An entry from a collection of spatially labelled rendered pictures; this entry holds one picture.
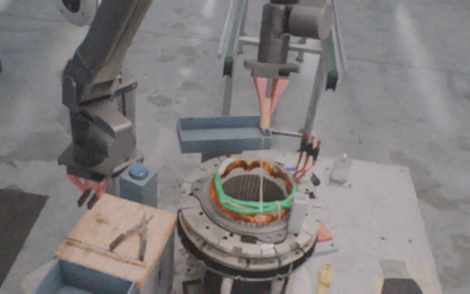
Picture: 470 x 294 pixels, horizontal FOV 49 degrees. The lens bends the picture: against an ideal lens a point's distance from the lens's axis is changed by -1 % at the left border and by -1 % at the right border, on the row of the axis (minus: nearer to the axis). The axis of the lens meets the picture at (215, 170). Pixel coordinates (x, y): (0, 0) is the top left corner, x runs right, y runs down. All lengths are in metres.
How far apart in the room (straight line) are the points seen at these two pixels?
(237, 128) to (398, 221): 0.59
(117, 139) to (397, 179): 1.22
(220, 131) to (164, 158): 1.54
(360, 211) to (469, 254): 1.31
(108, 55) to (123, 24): 0.06
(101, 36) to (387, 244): 1.10
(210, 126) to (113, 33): 0.76
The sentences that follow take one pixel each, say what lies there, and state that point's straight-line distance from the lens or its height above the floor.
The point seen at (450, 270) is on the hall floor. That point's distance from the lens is 2.78.
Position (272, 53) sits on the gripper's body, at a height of 1.44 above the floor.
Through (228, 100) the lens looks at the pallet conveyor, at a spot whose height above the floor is 0.32.
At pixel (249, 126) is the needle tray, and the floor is 1.03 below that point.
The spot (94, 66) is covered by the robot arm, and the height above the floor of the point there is 1.49.
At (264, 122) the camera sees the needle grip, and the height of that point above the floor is 1.31.
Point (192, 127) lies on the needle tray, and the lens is 1.46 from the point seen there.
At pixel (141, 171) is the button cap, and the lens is 1.28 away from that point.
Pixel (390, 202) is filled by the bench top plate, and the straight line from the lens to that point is 1.75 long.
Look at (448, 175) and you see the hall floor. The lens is 3.36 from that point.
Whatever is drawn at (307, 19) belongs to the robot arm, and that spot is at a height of 1.52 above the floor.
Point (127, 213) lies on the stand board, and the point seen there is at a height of 1.06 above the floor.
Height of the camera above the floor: 1.88
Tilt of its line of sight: 40 degrees down
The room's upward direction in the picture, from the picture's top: 6 degrees clockwise
